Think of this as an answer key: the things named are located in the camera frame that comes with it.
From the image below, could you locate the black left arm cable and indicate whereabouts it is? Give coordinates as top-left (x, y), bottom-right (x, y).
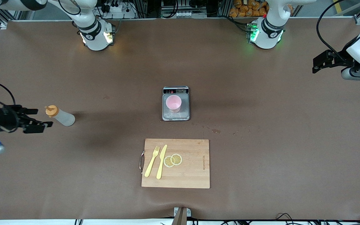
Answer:
top-left (316, 0), bottom-right (348, 56)

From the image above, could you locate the yellow lemon slice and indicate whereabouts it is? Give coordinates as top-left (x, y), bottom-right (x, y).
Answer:
top-left (170, 153), bottom-right (183, 166)

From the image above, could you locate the wooden cutting board metal handle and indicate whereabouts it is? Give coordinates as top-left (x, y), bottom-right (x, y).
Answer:
top-left (140, 138), bottom-right (210, 189)

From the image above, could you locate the black floor cable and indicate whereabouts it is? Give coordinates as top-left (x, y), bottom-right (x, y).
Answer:
top-left (274, 212), bottom-right (298, 223)

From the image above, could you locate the table edge clamp bracket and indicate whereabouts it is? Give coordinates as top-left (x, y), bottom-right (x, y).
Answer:
top-left (173, 207), bottom-right (192, 225)

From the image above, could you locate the white socket strip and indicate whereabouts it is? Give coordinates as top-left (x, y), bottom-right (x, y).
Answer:
top-left (161, 9), bottom-right (208, 18)

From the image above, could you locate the yellow plastic fork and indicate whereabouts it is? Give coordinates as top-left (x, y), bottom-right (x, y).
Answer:
top-left (144, 146), bottom-right (161, 178)

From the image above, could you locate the orange toy bread pile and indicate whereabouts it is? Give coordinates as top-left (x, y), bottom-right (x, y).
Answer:
top-left (229, 0), bottom-right (269, 18)

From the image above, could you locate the white power strip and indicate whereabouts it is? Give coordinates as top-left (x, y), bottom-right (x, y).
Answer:
top-left (103, 0), bottom-right (137, 18)

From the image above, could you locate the pink cup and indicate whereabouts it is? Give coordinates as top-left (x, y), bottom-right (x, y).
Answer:
top-left (166, 95), bottom-right (182, 113)

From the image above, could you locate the brown table mat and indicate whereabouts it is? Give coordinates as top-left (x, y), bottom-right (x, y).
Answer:
top-left (0, 18), bottom-right (360, 221)

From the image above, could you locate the yellow plastic knife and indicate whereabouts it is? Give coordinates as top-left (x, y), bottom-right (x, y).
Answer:
top-left (156, 144), bottom-right (168, 180)

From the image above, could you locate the translucent sauce bottle orange cap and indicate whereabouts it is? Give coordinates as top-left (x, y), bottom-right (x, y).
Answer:
top-left (45, 105), bottom-right (76, 127)

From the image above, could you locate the silver digital kitchen scale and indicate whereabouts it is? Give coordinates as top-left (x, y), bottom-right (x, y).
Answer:
top-left (162, 86), bottom-right (190, 121)

